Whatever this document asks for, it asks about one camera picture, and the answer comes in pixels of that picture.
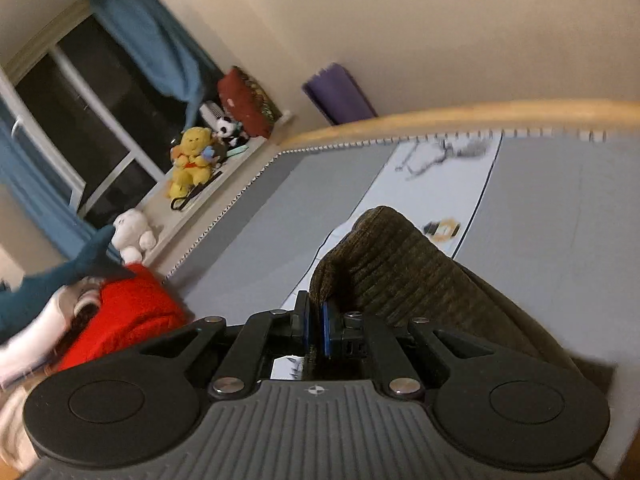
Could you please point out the yellow bear plush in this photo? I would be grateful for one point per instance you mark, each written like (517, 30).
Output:
(192, 160)

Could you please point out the red folded blanket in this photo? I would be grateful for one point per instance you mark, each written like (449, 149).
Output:
(130, 310)

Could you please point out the panda plush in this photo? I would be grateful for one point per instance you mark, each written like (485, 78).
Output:
(227, 127)

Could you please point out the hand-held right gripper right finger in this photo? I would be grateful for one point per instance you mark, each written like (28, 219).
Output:
(327, 330)

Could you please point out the window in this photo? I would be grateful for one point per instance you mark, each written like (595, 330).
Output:
(75, 100)

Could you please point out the dark olive towel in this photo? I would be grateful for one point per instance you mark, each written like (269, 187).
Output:
(400, 260)

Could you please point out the blue curtain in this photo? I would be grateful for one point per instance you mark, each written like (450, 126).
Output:
(150, 35)
(30, 185)

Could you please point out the white quilt with navy trim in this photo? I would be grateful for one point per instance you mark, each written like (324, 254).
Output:
(25, 345)

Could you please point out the teal shark plush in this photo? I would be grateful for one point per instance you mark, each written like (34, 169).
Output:
(30, 295)

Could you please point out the wooden bed frame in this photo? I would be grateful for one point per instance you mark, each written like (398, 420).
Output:
(450, 115)

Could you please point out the cream folded blanket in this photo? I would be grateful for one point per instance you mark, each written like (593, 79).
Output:
(12, 425)

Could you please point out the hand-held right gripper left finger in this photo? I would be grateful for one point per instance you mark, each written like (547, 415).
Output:
(306, 325)

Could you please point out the red cushion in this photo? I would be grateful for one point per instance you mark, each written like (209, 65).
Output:
(245, 100)

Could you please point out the grey printed bed sheet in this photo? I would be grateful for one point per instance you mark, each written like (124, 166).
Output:
(550, 210)

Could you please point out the windowsill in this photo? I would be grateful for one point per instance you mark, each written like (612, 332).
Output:
(220, 180)

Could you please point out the white plush toy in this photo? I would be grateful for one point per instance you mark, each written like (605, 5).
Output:
(132, 232)

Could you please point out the purple box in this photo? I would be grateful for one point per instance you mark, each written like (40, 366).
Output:
(337, 92)

